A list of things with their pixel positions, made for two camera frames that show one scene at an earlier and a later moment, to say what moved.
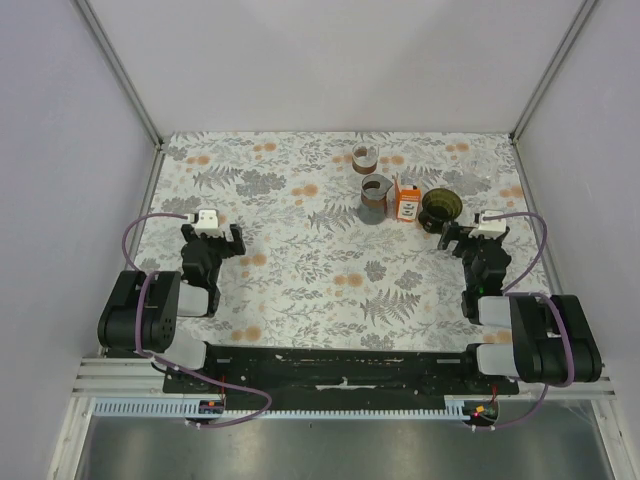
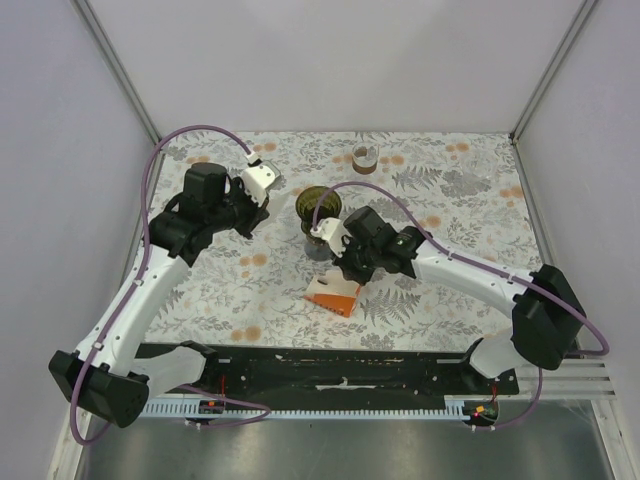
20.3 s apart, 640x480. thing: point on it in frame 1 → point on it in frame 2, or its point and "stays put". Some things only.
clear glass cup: (478, 163) stays put
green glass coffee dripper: (439, 207) → (307, 202)
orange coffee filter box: (407, 202) → (331, 290)
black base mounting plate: (251, 378) stays put
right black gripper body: (466, 249) → (358, 262)
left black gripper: (189, 233) → (257, 215)
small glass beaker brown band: (365, 158) stays put
